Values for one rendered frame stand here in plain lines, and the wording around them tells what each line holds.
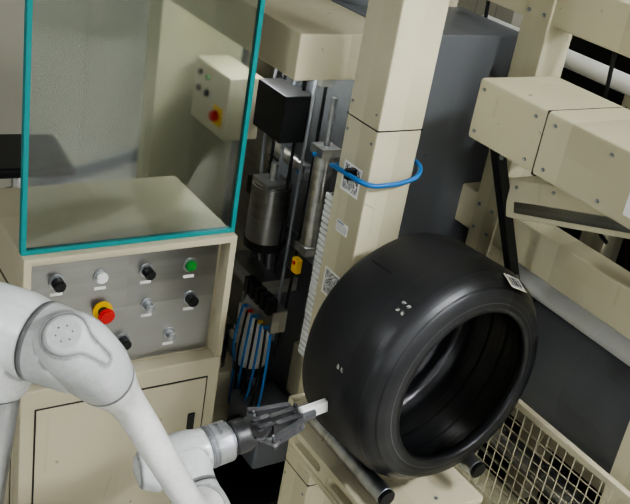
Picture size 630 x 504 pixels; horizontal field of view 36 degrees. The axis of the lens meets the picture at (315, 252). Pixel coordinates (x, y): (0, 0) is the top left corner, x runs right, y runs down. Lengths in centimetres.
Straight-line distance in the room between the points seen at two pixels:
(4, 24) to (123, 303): 294
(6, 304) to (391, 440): 95
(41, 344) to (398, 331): 83
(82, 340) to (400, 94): 104
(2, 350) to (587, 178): 122
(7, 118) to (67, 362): 400
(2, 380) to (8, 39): 381
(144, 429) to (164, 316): 87
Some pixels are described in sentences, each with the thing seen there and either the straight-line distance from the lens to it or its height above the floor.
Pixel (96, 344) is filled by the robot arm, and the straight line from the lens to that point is 146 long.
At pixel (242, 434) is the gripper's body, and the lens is 203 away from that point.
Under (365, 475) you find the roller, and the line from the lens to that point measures 230.
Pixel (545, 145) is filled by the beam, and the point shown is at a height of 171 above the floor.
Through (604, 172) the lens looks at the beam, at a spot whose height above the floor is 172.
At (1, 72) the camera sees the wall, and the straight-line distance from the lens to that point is 527.
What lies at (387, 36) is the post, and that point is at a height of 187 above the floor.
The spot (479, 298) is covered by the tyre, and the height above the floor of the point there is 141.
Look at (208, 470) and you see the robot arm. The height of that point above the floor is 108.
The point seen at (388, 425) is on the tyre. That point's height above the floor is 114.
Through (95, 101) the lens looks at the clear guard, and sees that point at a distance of 219.
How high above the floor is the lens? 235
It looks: 26 degrees down
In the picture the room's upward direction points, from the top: 10 degrees clockwise
